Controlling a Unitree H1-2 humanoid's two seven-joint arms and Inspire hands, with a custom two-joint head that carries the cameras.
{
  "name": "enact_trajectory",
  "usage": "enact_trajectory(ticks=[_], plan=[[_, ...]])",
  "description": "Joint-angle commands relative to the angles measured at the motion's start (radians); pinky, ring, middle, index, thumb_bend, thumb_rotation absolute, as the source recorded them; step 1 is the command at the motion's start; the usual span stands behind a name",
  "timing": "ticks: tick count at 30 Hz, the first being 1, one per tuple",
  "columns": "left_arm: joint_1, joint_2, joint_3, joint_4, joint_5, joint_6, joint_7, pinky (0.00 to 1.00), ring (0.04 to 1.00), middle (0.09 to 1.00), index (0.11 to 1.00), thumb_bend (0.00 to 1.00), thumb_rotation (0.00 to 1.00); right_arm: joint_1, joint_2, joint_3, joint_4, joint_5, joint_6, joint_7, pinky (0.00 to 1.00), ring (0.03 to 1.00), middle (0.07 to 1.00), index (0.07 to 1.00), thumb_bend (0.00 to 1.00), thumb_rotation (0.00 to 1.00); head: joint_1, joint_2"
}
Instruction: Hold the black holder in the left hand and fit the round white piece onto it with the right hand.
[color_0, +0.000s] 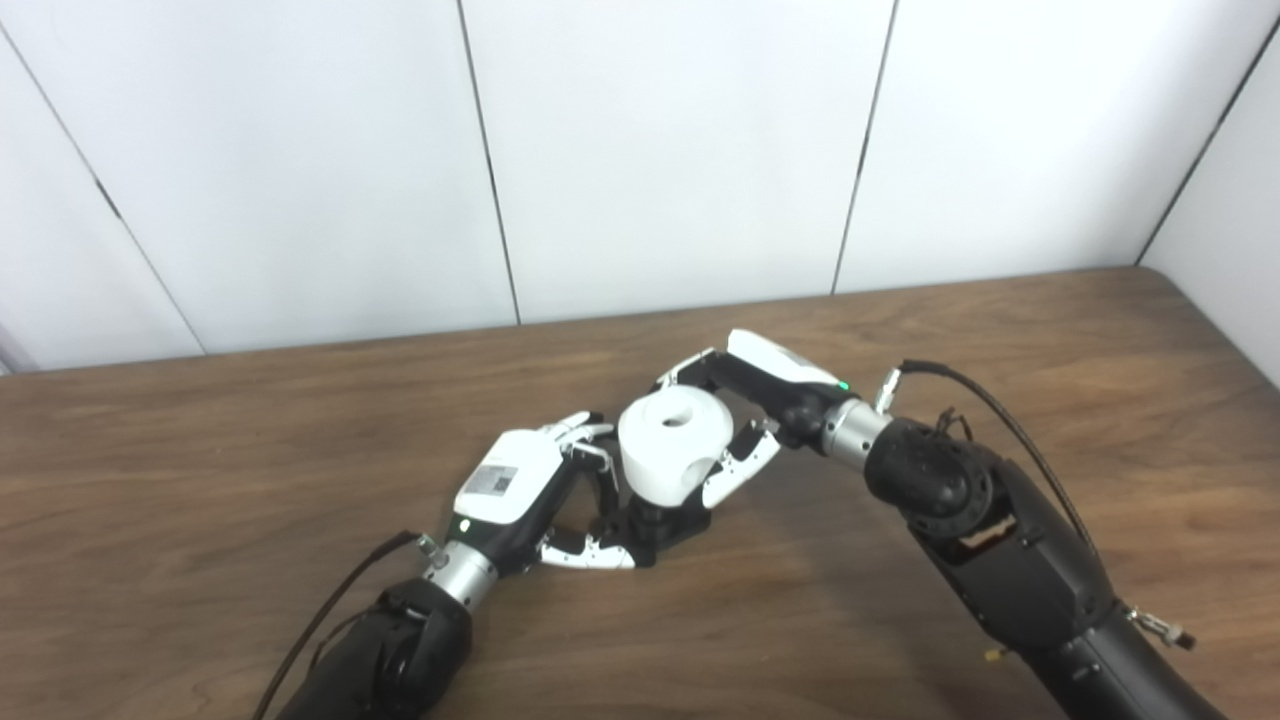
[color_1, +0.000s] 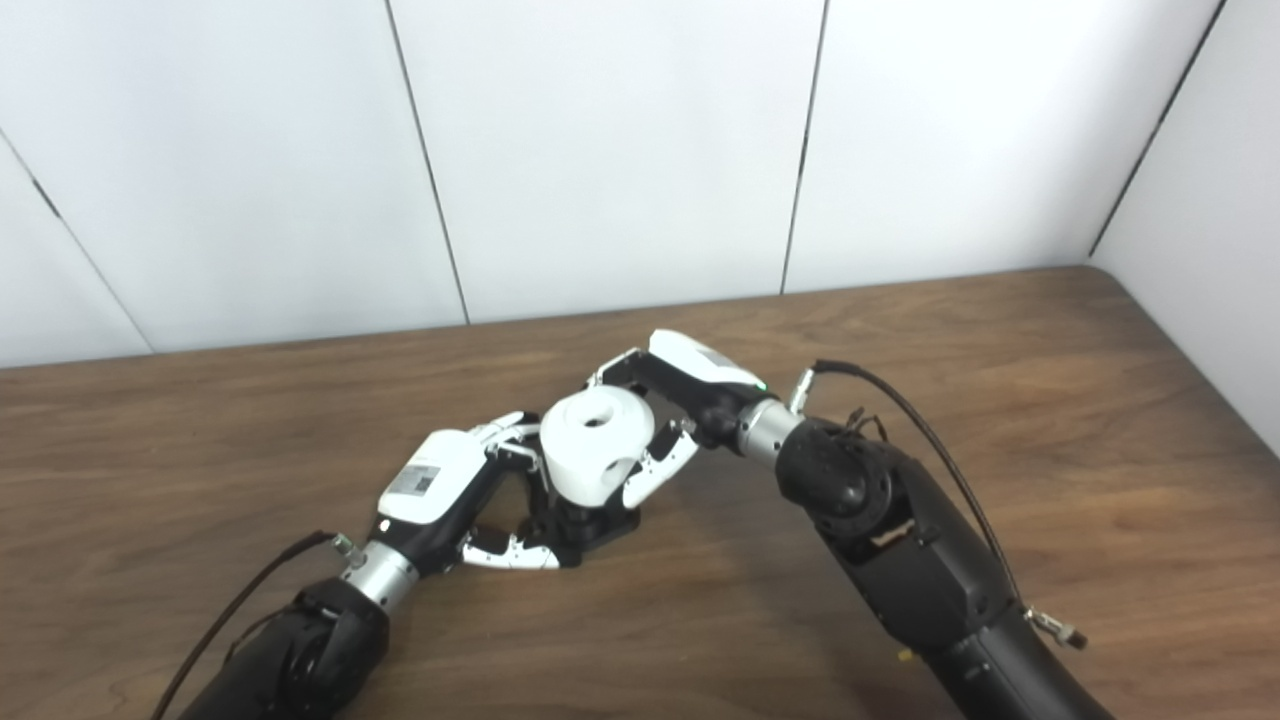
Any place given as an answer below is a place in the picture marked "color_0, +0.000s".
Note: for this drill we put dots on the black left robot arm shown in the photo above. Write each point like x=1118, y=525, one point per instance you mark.
x=390, y=650

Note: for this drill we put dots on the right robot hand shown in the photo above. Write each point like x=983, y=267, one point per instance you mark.
x=770, y=400

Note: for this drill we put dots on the round white piece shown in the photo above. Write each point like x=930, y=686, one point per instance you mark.
x=672, y=445

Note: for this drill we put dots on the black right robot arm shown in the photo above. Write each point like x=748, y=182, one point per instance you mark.
x=1000, y=540

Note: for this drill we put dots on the black flanged holder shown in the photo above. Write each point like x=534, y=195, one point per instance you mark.
x=660, y=525

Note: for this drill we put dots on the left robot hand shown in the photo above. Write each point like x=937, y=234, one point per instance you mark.
x=520, y=500

